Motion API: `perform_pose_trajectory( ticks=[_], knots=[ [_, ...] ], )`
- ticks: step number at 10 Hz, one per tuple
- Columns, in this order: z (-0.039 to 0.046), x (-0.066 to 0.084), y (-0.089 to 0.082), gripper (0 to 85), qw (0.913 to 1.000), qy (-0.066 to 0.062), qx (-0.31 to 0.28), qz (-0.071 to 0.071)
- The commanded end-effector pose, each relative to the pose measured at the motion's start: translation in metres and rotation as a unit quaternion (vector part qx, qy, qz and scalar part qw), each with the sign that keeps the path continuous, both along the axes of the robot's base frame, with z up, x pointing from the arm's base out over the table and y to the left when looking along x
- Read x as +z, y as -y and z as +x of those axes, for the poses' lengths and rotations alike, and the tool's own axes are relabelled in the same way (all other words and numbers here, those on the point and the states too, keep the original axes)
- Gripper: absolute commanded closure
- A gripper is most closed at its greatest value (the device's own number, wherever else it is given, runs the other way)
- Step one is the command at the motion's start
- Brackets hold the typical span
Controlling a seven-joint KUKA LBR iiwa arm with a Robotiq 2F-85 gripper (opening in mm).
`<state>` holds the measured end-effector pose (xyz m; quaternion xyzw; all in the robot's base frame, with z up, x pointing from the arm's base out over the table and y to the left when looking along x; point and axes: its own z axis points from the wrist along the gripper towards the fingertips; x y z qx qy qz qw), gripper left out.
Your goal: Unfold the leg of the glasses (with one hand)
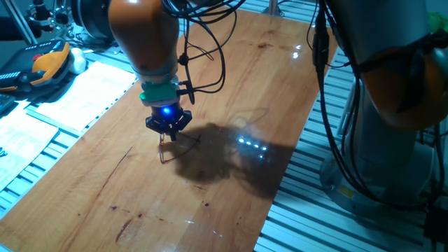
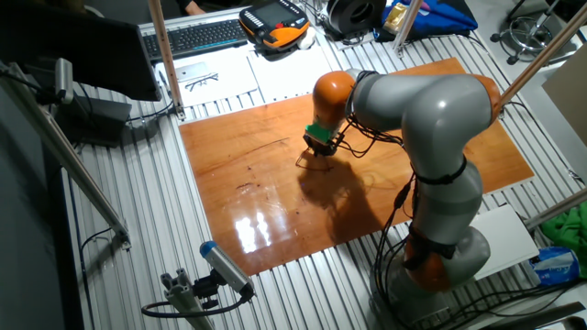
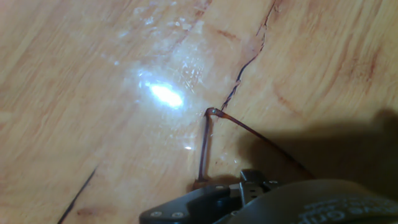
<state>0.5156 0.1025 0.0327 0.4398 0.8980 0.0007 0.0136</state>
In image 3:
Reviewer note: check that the red-framed glasses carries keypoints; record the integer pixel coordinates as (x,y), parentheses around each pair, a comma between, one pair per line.
(203,149)

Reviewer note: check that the glossy wooden board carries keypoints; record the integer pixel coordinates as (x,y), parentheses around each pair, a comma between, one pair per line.
(93,93)

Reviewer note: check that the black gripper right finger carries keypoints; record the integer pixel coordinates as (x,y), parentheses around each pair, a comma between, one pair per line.
(268,184)

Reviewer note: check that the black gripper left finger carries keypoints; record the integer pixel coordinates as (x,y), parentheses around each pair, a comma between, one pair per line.
(199,202)

